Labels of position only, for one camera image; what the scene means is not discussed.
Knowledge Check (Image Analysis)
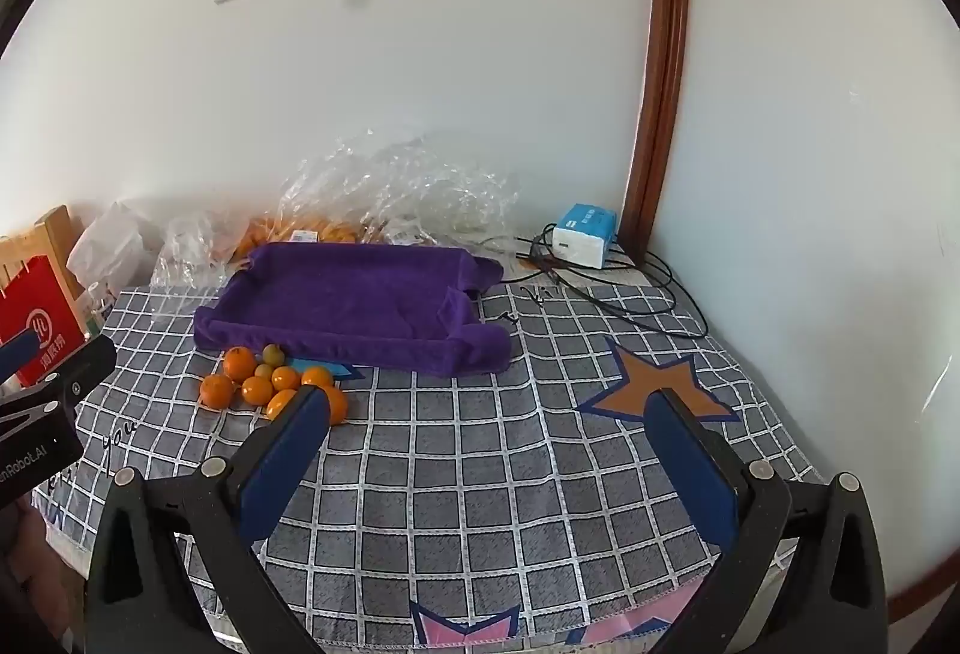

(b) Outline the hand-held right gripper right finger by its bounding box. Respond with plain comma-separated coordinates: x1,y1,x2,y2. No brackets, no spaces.
643,388,890,654

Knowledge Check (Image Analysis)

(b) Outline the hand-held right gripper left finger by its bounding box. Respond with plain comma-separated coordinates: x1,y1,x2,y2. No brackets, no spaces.
85,386,332,654

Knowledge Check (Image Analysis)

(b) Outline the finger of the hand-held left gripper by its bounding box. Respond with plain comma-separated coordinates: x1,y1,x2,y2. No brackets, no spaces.
0,337,119,413
0,330,40,386

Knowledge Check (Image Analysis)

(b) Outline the pile of mandarins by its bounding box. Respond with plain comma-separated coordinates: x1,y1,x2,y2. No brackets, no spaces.
199,346,350,426

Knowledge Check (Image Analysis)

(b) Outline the purple towel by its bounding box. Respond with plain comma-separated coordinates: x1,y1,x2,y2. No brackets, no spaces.
193,241,511,377

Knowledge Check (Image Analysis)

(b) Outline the red paper bag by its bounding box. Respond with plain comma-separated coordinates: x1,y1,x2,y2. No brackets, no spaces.
0,255,88,389

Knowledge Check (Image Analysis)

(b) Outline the white plastic bag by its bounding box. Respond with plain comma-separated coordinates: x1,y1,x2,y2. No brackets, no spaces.
67,200,156,295

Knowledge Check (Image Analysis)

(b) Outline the crumpled clear plastic bag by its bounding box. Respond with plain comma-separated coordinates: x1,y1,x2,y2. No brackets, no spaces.
150,211,256,292

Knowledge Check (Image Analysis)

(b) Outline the grey checked tablecloth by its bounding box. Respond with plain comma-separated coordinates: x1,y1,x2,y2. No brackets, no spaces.
34,271,826,654

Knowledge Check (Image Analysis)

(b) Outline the clear bag of oranges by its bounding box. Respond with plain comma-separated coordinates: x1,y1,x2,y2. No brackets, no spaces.
232,155,361,247

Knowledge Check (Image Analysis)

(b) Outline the white and blue charger box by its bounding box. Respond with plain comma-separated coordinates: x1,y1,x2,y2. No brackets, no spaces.
553,202,617,269

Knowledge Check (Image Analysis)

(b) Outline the clear bag of brown fruit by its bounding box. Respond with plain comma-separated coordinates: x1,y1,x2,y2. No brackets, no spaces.
349,130,520,248

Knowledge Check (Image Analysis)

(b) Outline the black cable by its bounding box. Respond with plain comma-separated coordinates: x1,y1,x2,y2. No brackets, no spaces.
517,232,710,338

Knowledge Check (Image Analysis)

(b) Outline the brown wooden door frame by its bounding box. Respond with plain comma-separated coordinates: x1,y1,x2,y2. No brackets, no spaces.
621,0,691,244

